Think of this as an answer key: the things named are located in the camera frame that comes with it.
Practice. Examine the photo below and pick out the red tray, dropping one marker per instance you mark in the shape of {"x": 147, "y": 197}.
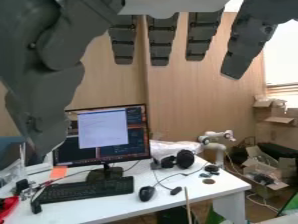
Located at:
{"x": 9, "y": 206}

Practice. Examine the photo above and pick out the black headphones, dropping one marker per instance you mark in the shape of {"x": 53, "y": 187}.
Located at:
{"x": 183, "y": 159}

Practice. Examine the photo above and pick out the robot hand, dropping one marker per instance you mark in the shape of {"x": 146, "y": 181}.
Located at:
{"x": 45, "y": 66}

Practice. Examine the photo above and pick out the thin stick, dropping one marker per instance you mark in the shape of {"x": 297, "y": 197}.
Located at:
{"x": 188, "y": 206}

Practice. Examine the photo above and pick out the white plastic bag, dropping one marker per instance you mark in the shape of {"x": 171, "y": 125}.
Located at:
{"x": 171, "y": 146}

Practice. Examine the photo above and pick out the orange paper note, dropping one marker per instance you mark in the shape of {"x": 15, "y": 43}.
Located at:
{"x": 58, "y": 172}

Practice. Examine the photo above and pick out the computer screen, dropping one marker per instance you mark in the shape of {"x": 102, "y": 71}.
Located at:
{"x": 104, "y": 133}

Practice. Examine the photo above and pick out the black keyboard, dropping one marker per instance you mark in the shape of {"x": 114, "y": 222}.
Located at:
{"x": 85, "y": 190}

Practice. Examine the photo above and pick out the open cardboard box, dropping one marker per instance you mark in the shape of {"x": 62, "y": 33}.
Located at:
{"x": 267, "y": 173}

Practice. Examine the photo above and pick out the black mouse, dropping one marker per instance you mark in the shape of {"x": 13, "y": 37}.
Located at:
{"x": 147, "y": 193}

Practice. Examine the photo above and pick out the white desk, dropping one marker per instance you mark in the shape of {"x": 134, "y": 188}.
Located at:
{"x": 134, "y": 205}

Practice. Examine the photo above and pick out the small white jointed device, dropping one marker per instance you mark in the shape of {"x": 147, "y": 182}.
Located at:
{"x": 216, "y": 138}

